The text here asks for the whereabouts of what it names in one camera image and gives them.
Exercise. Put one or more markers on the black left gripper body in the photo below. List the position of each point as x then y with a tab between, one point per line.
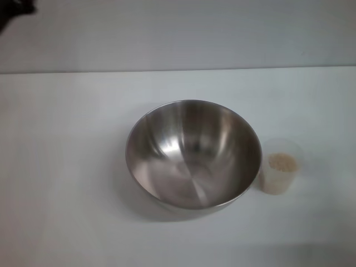
14	11

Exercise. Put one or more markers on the stainless steel mixing bowl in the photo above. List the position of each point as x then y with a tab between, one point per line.
192	169

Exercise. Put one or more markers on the uncooked white rice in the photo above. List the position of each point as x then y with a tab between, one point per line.
281	163

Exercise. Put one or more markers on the translucent plastic measuring cup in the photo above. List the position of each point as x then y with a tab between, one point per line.
278	183

